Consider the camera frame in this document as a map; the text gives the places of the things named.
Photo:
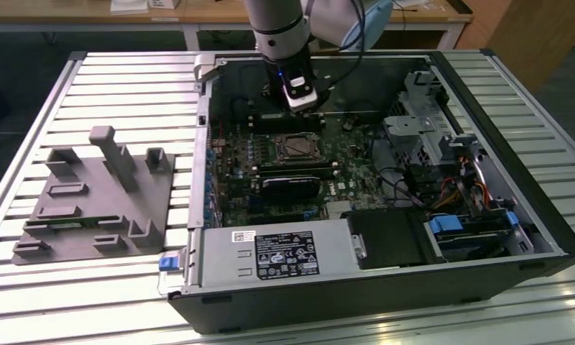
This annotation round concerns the green RAM stick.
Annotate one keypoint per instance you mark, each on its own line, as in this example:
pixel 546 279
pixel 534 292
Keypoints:
pixel 72 224

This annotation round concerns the wooden cabinet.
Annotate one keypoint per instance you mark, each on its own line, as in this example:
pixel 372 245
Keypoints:
pixel 531 36

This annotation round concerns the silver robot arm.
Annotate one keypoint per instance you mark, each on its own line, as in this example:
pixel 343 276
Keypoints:
pixel 272 21

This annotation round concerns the hard disk in blue carrier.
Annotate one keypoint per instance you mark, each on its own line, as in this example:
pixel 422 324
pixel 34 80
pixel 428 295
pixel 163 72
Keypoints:
pixel 443 223

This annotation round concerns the black RAM slot white latch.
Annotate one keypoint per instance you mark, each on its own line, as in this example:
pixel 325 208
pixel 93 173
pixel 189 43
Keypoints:
pixel 268 115
pixel 292 167
pixel 268 123

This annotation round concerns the silver coin cell battery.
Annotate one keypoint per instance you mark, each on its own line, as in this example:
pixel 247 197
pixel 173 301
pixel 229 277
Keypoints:
pixel 347 124

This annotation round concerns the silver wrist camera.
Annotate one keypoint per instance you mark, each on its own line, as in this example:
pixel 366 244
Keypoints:
pixel 300 95

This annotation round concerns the CPU socket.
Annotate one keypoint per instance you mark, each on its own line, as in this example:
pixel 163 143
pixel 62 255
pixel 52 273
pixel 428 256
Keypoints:
pixel 317 154

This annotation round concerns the grey metal drive cage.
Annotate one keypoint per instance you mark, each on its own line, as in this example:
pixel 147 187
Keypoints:
pixel 412 125

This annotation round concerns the grey parts rack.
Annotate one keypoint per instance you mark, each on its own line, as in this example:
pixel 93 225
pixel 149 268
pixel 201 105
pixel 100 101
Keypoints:
pixel 100 201

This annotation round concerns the grey power supply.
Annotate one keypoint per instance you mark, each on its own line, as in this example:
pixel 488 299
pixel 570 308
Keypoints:
pixel 220 258

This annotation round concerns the wooden desk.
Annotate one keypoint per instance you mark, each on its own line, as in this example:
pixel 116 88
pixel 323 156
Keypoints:
pixel 76 16

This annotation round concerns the silver chipset heatsink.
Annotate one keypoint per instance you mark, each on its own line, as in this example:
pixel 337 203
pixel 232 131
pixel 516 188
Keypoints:
pixel 339 208

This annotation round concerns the blue case latch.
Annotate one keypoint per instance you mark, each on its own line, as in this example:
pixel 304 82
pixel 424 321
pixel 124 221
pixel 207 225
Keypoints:
pixel 168 262

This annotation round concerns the white box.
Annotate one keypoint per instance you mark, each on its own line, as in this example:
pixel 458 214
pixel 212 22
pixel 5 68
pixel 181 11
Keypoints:
pixel 129 6

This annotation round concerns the green motherboard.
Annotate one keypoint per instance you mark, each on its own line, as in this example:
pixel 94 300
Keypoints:
pixel 353 179

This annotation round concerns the black open PC case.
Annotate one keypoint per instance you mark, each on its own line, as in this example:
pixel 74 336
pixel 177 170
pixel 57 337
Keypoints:
pixel 316 305

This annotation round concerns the black plastic shroud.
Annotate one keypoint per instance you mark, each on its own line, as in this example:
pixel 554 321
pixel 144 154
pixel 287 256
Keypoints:
pixel 388 237

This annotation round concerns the black graphics card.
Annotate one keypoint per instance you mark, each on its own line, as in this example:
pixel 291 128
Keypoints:
pixel 289 188

